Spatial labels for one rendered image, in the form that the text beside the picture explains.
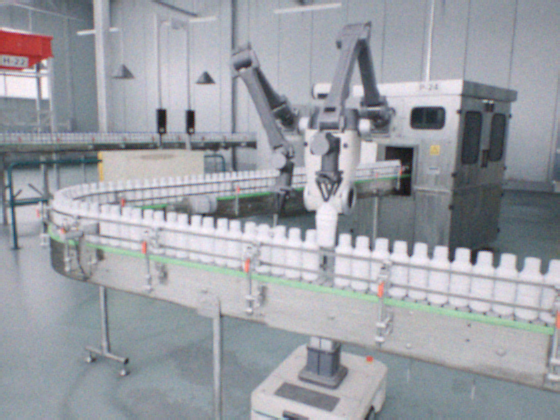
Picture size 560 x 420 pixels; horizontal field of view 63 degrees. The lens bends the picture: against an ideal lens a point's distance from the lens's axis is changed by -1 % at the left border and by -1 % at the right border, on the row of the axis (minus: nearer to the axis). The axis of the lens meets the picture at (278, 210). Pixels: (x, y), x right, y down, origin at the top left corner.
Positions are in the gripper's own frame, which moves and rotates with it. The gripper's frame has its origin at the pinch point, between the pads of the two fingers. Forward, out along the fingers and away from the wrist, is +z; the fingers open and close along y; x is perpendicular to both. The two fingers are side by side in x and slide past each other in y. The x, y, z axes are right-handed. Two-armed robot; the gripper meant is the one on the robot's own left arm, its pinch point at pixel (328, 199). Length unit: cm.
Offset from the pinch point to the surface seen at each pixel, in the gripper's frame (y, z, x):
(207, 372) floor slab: 78, 128, 103
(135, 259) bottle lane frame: -5, 31, 79
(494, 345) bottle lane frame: -5, 36, -53
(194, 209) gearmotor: 101, 32, 130
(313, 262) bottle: -1.3, 21.5, 3.8
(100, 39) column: 700, -223, 861
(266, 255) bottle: -1.6, 21.6, 21.3
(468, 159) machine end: 394, 6, -11
